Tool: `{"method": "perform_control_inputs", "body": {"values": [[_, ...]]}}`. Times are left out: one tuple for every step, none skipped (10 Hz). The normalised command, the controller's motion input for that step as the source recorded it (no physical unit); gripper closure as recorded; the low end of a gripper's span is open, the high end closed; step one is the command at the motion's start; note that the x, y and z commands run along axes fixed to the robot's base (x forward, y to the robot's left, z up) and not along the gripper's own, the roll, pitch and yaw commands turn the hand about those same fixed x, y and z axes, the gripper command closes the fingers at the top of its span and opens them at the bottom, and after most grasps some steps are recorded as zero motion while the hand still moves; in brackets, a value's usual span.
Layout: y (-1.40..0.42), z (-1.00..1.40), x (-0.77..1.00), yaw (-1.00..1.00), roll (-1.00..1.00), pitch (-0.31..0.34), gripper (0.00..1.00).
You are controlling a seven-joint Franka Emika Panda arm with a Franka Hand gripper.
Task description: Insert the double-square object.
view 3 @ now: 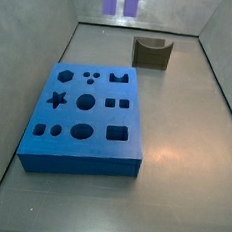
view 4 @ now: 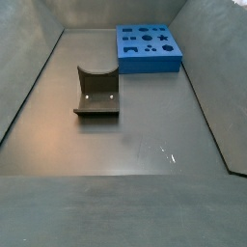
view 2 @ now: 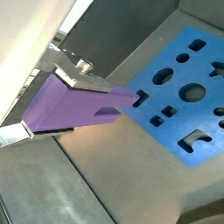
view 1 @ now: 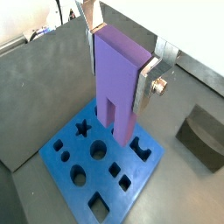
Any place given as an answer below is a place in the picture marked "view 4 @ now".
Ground blue shape-sorter box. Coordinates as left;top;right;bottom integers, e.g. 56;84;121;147
116;24;182;74

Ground black curved holder bracket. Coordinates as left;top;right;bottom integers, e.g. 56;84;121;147
73;67;120;116

